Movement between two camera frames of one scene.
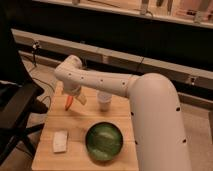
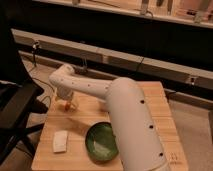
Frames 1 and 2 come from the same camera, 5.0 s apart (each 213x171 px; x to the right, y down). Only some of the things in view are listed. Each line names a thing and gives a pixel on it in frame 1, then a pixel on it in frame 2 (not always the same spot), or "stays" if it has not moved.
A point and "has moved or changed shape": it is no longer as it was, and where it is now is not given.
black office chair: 18,103 stays
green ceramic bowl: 104,140 stays
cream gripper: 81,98 → 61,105
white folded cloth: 60,141 stays
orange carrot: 68,102 has moved or changed shape
